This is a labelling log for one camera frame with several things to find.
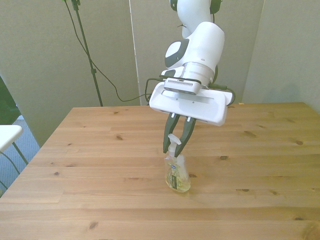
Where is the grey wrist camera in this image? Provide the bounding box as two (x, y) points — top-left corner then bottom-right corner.
(163, 77), (202, 96)

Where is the long black hanging cable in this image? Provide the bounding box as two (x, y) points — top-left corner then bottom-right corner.
(61, 0), (151, 103)

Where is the clear sanitizer pump bottle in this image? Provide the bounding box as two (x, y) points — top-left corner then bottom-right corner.
(163, 133), (192, 194)

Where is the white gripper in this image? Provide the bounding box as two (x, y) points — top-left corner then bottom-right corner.
(149, 82), (232, 159)

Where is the white stool with metal legs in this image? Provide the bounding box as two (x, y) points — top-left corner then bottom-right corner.
(0, 124), (30, 191)

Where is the dark tripod stand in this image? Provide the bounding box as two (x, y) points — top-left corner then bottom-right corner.
(71, 0), (105, 107)

